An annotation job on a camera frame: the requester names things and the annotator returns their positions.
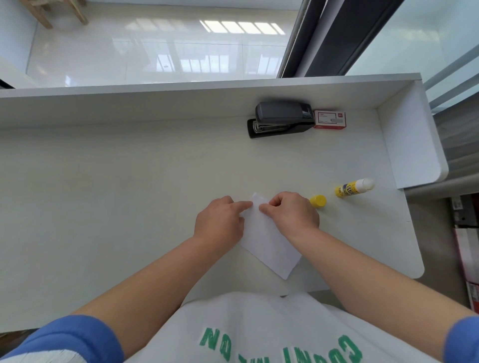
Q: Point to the person's left hand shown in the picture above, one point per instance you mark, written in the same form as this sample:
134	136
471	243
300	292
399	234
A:
219	224

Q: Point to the person's right hand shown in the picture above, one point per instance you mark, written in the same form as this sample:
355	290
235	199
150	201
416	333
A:
295	217

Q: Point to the person's right thumb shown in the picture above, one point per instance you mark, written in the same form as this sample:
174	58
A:
267	210

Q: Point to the white paper sheet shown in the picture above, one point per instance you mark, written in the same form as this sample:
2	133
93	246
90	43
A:
267	246

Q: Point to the person's right forearm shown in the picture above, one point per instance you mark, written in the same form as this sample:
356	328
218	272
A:
374	288

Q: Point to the person's left forearm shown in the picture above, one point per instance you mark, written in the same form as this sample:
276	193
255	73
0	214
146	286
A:
149	291

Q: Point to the yellow glue stick cap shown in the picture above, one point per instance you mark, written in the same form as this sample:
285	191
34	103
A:
318	201

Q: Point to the yellow and white glue stick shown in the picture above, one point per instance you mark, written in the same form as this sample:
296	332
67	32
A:
350	189

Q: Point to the black stapler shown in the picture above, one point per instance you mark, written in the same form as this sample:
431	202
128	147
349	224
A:
280	119

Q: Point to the red and white staple box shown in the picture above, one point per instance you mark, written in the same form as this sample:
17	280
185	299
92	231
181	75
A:
330	119

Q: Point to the white shirt with blue sleeves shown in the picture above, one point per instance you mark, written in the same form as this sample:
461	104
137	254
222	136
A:
262	333

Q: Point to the white desk back panel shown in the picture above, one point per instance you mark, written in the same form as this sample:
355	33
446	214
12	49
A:
187	101

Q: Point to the white desk side panel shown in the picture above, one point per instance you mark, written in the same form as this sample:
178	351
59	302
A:
409	142

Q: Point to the dark cardboard box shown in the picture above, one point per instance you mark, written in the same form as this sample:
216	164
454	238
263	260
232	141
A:
466	211

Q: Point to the small red box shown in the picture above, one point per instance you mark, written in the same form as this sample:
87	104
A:
473	297

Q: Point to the wooden stool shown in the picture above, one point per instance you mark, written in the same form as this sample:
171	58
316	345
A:
35	9

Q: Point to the dark window frame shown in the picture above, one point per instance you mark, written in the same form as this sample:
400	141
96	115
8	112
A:
336	33

